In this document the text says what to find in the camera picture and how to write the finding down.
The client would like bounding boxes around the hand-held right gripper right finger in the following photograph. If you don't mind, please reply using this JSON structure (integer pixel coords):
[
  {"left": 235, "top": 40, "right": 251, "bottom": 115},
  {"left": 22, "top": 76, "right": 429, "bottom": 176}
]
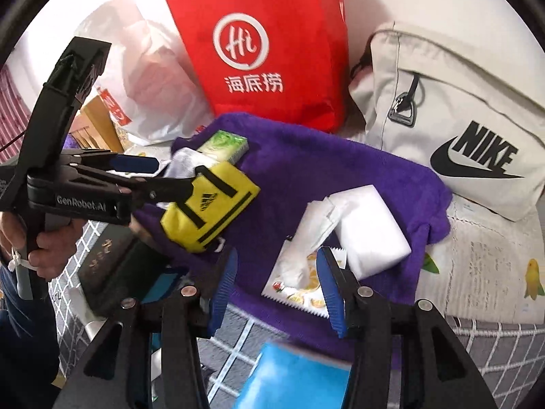
[{"left": 317, "top": 246, "right": 499, "bottom": 409}]

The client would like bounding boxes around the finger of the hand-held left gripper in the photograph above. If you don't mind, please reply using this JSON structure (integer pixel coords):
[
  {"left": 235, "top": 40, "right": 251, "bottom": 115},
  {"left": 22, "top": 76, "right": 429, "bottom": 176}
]
[
  {"left": 84, "top": 165, "right": 198, "bottom": 208},
  {"left": 80, "top": 149, "right": 161, "bottom": 175}
]

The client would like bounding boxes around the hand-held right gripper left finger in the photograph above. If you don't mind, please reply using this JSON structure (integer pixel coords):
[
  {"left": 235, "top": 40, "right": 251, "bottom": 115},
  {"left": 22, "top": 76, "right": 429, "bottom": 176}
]
[{"left": 53, "top": 246, "right": 239, "bottom": 409}]

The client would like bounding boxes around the fruit-print tissue packet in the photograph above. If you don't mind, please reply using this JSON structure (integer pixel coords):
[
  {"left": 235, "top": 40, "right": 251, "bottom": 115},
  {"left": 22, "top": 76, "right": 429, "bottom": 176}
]
[{"left": 261, "top": 239, "right": 348, "bottom": 320}]

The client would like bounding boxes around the yellow pouch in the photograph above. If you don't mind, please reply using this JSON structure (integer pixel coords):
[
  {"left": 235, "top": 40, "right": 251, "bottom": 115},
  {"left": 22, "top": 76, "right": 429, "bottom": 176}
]
[{"left": 160, "top": 162, "right": 262, "bottom": 255}]

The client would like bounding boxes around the white tissue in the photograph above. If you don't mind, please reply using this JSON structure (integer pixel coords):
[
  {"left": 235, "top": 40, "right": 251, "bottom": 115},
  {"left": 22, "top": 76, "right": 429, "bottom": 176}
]
[{"left": 278, "top": 195, "right": 346, "bottom": 287}]

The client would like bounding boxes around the person's left forearm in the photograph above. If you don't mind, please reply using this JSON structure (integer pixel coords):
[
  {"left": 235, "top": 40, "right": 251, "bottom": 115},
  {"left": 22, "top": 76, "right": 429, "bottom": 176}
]
[{"left": 0, "top": 260, "right": 61, "bottom": 393}]

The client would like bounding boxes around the person's left hand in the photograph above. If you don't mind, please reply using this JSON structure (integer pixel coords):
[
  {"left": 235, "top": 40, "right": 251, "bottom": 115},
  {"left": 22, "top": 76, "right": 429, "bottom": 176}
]
[{"left": 0, "top": 211, "right": 84, "bottom": 281}]

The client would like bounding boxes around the brown cardboard box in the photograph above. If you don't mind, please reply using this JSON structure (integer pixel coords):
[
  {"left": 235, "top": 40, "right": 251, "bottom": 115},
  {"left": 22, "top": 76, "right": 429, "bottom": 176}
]
[{"left": 69, "top": 95, "right": 125, "bottom": 155}]

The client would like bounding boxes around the green tissue packet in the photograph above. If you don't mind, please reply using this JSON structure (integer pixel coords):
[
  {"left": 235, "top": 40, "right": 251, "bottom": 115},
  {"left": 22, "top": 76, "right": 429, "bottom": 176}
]
[{"left": 196, "top": 130, "right": 250, "bottom": 165}]

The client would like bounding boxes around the white sponge block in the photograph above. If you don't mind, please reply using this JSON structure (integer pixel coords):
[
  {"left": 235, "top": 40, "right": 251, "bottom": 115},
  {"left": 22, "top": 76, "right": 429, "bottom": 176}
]
[{"left": 336, "top": 184, "right": 413, "bottom": 281}]

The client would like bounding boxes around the dark green box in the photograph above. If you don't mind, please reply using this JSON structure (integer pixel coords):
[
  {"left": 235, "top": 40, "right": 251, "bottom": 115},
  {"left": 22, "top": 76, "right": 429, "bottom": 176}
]
[{"left": 78, "top": 225, "right": 172, "bottom": 319}]

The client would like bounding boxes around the white plastic shopping bag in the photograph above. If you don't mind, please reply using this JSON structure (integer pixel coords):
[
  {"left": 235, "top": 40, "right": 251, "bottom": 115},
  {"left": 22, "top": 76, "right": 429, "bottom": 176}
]
[{"left": 80, "top": 0, "right": 214, "bottom": 146}]

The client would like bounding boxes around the blue cardboard box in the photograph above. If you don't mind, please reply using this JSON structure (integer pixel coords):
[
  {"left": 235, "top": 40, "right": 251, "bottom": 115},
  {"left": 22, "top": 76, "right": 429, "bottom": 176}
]
[{"left": 235, "top": 340, "right": 355, "bottom": 409}]

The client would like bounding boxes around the red striped cloth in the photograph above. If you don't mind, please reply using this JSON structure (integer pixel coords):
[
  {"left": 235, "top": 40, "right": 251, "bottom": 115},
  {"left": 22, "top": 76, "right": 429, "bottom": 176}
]
[{"left": 0, "top": 65, "right": 31, "bottom": 138}]

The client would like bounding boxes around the purple towel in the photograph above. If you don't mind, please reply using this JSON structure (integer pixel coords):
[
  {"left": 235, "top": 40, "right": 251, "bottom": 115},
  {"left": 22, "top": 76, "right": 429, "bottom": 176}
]
[{"left": 132, "top": 112, "right": 454, "bottom": 368}]

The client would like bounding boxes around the red shopping bag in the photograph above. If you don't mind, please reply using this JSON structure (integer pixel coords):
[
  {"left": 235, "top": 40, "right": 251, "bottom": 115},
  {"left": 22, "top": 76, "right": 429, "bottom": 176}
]
[{"left": 165, "top": 0, "right": 351, "bottom": 134}]

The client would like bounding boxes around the grey checked blanket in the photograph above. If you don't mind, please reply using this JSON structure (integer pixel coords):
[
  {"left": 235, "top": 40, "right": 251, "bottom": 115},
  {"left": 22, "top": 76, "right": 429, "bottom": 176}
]
[{"left": 46, "top": 204, "right": 545, "bottom": 409}]

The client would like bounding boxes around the beige fabric bag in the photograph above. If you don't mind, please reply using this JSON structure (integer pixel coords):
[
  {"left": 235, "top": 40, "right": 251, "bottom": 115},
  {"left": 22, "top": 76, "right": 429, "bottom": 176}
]
[{"left": 348, "top": 20, "right": 545, "bottom": 223}]

